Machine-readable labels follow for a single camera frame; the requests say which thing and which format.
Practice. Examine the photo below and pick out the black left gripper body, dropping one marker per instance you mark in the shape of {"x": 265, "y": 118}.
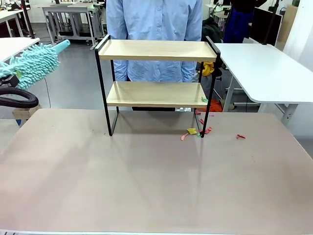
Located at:
{"x": 9, "y": 80}

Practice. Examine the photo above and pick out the teal microfiber duster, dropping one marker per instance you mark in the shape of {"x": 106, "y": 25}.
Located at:
{"x": 36, "y": 63}

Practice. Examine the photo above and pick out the two-tier wooden black-framed shelf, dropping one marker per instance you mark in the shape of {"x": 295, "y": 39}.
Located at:
{"x": 156, "y": 55}

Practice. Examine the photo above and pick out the white table with rounded corner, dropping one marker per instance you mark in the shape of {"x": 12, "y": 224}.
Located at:
{"x": 12, "y": 45}

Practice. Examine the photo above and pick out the cardboard box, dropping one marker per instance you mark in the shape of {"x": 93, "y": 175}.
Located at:
{"x": 27, "y": 112}

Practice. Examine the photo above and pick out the black pole stand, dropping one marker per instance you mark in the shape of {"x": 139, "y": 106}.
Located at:
{"x": 27, "y": 19}

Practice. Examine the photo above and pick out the white desk with dark panel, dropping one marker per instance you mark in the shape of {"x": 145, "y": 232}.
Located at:
{"x": 9, "y": 16}

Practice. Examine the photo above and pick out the person in blue shirt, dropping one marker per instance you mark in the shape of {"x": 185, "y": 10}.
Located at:
{"x": 156, "y": 22}

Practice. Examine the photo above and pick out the white printed packet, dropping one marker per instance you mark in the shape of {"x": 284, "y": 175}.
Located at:
{"x": 183, "y": 109}

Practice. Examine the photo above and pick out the salmon red paper scrap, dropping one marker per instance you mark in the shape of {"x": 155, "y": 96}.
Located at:
{"x": 184, "y": 136}

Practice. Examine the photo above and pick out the yellow paper scrap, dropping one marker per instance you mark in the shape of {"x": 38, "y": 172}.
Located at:
{"x": 191, "y": 131}

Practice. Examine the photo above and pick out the yellow cloth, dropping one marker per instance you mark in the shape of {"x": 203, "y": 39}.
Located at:
{"x": 207, "y": 69}

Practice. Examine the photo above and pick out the dark green jacket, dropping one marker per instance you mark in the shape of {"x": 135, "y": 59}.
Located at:
{"x": 211, "y": 30}

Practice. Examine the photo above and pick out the orange cloth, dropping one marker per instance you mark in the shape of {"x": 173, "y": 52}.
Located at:
{"x": 216, "y": 105}

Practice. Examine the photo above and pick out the person in dark blue clothes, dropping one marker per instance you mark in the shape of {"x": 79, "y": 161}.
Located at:
{"x": 237, "y": 24}

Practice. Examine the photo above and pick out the large white side table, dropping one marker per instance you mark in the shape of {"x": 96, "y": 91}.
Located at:
{"x": 269, "y": 80}

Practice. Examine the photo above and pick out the black monitor panel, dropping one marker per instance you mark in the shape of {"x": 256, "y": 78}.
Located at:
{"x": 265, "y": 27}

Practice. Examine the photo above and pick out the brown cardboard panel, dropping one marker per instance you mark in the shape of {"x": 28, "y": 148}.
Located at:
{"x": 287, "y": 27}

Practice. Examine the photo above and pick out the grey metal desk frame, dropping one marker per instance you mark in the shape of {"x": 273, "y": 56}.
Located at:
{"x": 68, "y": 11}

